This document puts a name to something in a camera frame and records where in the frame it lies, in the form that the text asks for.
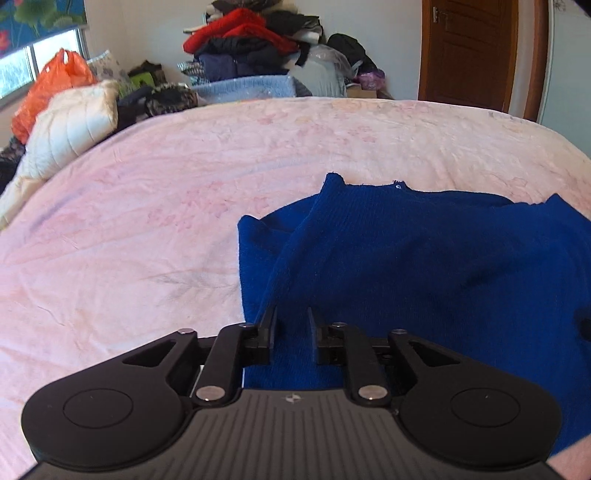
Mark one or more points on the lotus print roller blind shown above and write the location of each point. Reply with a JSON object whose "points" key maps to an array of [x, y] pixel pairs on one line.
{"points": [[46, 14]]}

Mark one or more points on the floral pillow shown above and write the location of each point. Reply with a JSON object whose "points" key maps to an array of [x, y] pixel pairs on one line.
{"points": [[108, 69]]}

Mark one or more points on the pink blanket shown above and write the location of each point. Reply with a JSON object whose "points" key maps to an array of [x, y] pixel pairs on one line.
{"points": [[138, 207]]}

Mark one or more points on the black sequined garment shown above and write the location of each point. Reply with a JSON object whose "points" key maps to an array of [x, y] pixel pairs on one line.
{"points": [[240, 5]]}

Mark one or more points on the brown wooden door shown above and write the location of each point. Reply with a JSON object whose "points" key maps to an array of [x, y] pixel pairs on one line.
{"points": [[466, 50]]}

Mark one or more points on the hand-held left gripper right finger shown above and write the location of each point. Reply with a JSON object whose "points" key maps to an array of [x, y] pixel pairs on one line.
{"points": [[360, 364]]}

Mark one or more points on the blue beaded sweater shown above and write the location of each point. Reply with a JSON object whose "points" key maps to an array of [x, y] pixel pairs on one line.
{"points": [[415, 254]]}

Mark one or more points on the white quilted jacket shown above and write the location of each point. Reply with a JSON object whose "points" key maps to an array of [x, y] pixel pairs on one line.
{"points": [[69, 124]]}

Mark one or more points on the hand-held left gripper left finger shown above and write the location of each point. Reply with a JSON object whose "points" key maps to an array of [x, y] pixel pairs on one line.
{"points": [[226, 360]]}

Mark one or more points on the black and white patterned quilt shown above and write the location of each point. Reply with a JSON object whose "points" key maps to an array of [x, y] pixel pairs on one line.
{"points": [[8, 161]]}

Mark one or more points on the light blue knitted cloth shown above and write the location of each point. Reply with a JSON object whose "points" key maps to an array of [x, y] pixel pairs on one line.
{"points": [[244, 88]]}

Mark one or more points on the green item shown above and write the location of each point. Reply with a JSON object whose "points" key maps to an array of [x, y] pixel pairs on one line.
{"points": [[145, 77]]}

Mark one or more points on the grey and black clothes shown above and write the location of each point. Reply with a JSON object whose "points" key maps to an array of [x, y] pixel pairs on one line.
{"points": [[295, 25]]}

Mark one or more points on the pale blue wardrobe door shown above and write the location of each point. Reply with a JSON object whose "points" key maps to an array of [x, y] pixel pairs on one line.
{"points": [[570, 64]]}

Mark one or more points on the black bag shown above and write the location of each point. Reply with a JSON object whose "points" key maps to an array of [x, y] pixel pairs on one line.
{"points": [[351, 50]]}

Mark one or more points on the red garment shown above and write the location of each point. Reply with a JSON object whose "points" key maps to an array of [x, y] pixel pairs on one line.
{"points": [[240, 27]]}

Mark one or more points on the dark navy clothes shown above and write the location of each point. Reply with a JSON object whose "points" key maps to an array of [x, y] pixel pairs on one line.
{"points": [[240, 60]]}

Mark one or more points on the clear plastic bag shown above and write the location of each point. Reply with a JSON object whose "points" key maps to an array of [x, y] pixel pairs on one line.
{"points": [[323, 74]]}

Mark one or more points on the dark patterned clothes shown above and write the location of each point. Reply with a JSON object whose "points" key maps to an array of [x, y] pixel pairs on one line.
{"points": [[161, 101]]}

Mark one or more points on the purple cloth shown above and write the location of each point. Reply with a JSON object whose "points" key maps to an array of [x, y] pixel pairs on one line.
{"points": [[371, 79]]}

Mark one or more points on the window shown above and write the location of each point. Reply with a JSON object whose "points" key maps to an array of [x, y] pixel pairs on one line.
{"points": [[27, 64]]}

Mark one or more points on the orange plastic bag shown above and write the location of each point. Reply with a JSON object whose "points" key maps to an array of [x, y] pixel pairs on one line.
{"points": [[51, 87]]}

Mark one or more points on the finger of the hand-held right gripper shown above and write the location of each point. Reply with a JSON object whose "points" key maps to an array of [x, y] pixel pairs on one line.
{"points": [[584, 325]]}

